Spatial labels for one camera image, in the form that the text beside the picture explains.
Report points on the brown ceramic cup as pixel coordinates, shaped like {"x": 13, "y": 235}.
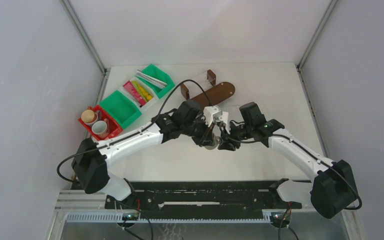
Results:
{"x": 89, "y": 117}

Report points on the pink toothbrush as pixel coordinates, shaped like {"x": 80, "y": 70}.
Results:
{"x": 158, "y": 86}

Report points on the yellow toothpaste tube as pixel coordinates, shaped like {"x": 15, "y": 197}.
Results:
{"x": 145, "y": 94}

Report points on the brown oval wooden tray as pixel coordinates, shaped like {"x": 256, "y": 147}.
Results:
{"x": 215, "y": 95}

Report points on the green toothbrush bin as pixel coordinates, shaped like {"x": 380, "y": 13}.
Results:
{"x": 154, "y": 71}

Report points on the pink printed white mug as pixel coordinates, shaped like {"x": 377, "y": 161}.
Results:
{"x": 101, "y": 128}

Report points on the green bin with rack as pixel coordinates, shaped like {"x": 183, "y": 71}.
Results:
{"x": 121, "y": 108}

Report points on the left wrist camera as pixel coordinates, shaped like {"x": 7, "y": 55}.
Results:
{"x": 215, "y": 115}

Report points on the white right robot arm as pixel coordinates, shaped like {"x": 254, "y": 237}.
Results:
{"x": 331, "y": 187}

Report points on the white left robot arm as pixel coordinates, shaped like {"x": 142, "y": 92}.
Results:
{"x": 93, "y": 159}

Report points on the clear acrylic organizer rack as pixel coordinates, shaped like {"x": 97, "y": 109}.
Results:
{"x": 206, "y": 80}

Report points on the aluminium frame post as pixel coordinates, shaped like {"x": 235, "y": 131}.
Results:
{"x": 77, "y": 23}

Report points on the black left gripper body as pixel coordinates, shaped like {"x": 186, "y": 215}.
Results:
{"x": 199, "y": 131}

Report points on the pink toothpaste tube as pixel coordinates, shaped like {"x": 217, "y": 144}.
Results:
{"x": 129, "y": 87}

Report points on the red cup bin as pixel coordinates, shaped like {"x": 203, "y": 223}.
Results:
{"x": 115, "y": 128}

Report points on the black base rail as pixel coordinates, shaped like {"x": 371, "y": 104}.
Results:
{"x": 203, "y": 200}

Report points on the white toothpaste bin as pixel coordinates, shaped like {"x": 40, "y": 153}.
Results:
{"x": 135, "y": 103}

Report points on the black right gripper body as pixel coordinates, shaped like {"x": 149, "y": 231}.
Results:
{"x": 238, "y": 133}

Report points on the grey cup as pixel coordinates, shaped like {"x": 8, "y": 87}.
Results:
{"x": 213, "y": 143}

